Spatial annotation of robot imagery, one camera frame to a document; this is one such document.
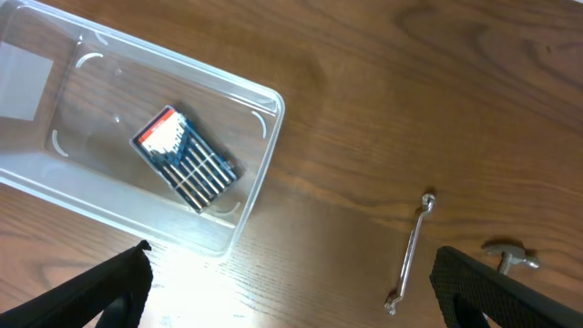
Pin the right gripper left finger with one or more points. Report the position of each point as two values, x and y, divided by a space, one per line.
115 292

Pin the blue precision screwdriver set case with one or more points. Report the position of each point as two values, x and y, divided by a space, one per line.
175 150

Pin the clear plastic storage container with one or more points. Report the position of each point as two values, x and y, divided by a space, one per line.
73 94

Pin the small black-handled claw hammer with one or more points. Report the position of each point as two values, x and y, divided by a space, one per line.
511 255

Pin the silver offset ring wrench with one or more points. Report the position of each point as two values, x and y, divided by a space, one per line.
393 298

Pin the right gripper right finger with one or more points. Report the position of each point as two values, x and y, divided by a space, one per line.
469 293

